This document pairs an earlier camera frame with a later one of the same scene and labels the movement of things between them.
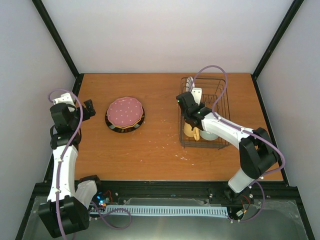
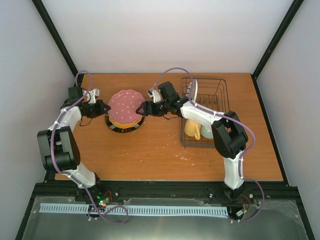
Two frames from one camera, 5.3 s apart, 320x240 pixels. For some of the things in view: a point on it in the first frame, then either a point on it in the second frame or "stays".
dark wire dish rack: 214,95 stays
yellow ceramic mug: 189,132 stays
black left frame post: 47,18 stays
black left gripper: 90,108 to 100,110
